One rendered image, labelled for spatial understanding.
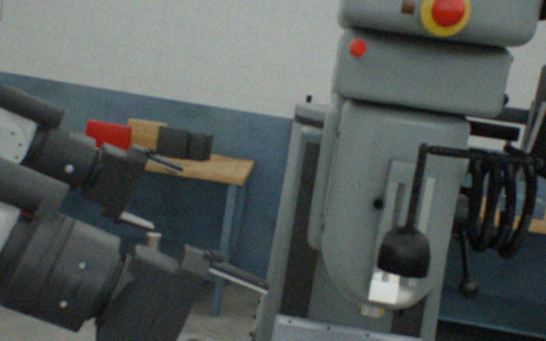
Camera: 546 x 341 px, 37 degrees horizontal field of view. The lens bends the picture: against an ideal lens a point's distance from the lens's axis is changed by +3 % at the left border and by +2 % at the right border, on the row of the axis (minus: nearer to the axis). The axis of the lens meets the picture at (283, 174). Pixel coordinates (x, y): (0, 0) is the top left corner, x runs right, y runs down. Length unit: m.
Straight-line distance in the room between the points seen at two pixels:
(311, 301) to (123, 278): 1.06
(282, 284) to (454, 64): 0.74
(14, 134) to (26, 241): 0.49
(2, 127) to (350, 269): 0.54
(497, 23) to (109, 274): 0.61
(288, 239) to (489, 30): 0.78
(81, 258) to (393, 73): 0.61
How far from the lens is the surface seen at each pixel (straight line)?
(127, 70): 5.65
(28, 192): 0.71
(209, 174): 4.76
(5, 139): 1.18
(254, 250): 5.67
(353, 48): 1.02
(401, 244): 1.10
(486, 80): 1.18
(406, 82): 1.16
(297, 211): 1.68
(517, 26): 1.10
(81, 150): 1.22
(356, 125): 1.21
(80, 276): 0.69
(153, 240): 1.39
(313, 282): 1.73
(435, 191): 1.22
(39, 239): 0.69
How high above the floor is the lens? 1.69
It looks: 9 degrees down
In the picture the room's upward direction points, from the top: 9 degrees clockwise
